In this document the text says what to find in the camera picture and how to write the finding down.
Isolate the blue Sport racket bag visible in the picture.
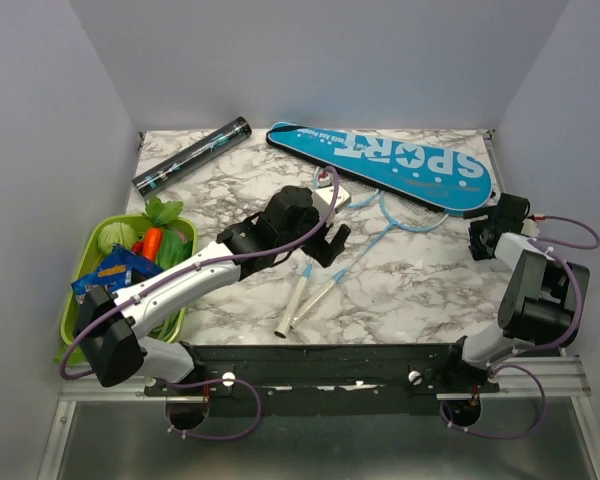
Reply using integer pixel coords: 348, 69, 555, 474
266, 122, 492, 215

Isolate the light blue badminton racket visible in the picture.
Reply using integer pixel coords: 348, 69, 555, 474
289, 189, 451, 331
274, 167, 379, 339

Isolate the black Boka shuttlecock tube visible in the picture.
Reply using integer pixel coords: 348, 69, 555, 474
132, 116, 252, 200

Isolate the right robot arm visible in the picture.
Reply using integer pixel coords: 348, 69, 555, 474
439, 193, 590, 392

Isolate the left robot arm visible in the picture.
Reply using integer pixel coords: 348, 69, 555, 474
71, 186, 341, 395

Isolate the toy orange carrot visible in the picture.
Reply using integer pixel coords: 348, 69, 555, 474
141, 227, 164, 262

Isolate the toy red chili pepper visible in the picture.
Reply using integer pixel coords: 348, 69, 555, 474
131, 241, 144, 255

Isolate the toy green cabbage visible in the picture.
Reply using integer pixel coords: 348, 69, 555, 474
96, 222, 138, 255

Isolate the blue Oreo snack bag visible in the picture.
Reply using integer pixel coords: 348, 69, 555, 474
71, 245, 163, 305

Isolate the green plastic tray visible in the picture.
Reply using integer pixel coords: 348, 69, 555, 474
59, 214, 198, 345

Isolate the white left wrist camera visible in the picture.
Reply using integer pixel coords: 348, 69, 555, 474
312, 186, 351, 213

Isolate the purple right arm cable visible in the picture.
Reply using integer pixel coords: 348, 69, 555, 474
439, 214, 600, 440

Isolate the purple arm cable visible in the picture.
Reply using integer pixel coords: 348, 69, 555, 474
439, 214, 600, 440
59, 166, 341, 442

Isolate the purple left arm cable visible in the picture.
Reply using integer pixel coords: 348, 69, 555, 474
59, 166, 341, 442

